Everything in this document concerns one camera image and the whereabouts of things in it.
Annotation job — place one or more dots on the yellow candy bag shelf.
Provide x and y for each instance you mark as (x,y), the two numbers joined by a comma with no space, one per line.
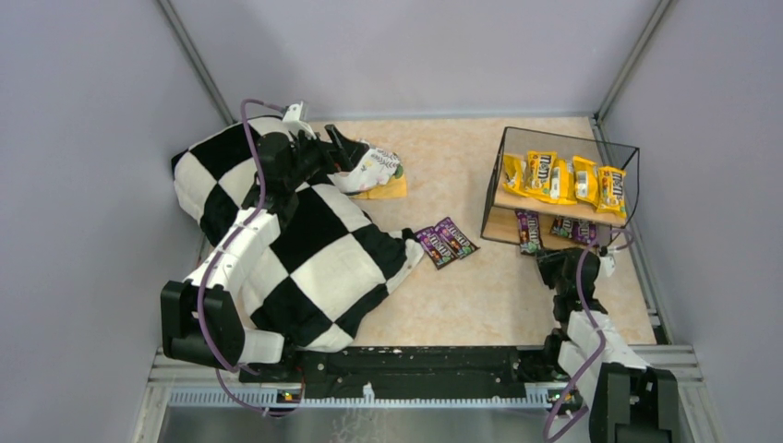
(562,186)
(586,187)

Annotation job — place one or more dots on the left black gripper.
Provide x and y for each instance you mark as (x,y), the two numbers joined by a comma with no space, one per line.
(327,151)

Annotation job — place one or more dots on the yellow candy bag shelf middle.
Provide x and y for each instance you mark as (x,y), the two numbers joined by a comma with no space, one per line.
(586,187)

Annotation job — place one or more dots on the purple m&m bag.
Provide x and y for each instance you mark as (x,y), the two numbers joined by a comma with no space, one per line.
(440,254)
(530,242)
(454,238)

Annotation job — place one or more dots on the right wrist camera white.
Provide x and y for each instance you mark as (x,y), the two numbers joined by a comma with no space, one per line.
(607,260)

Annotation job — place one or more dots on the yellow candy bag shelf left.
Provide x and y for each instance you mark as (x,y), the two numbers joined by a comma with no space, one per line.
(562,186)

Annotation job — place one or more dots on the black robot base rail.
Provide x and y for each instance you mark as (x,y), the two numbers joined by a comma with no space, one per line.
(409,373)

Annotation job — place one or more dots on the yellow m&m bag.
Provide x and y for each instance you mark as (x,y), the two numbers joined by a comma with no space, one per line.
(611,198)
(538,181)

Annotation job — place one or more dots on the yellow candy bag barcode side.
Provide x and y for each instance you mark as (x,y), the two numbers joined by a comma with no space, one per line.
(514,168)

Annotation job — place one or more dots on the animal print white cloth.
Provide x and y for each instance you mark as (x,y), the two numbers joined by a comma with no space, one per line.
(373,167)

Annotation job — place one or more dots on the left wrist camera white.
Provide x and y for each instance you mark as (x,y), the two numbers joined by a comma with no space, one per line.
(294,120)

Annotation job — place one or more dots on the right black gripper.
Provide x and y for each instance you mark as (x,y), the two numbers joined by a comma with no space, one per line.
(551,263)

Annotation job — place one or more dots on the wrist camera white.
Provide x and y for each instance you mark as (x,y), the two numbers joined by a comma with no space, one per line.
(607,260)
(294,120)

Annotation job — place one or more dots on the yellow m&m bag on shelf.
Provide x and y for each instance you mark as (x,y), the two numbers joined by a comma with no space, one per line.
(611,198)

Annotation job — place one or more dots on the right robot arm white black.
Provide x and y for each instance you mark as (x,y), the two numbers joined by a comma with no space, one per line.
(623,397)

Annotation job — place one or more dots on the black white checkered cloth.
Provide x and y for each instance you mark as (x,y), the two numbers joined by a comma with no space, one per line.
(329,267)

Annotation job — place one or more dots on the yellow cloth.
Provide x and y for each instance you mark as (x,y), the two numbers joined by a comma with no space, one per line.
(396,187)

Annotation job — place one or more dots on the black wire mesh shelf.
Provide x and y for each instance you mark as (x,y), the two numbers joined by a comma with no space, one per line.
(499,222)

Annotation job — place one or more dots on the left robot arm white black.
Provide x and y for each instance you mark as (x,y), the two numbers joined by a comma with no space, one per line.
(200,319)

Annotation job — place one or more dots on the yellow m&m bag front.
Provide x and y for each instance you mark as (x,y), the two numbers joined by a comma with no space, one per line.
(538,181)

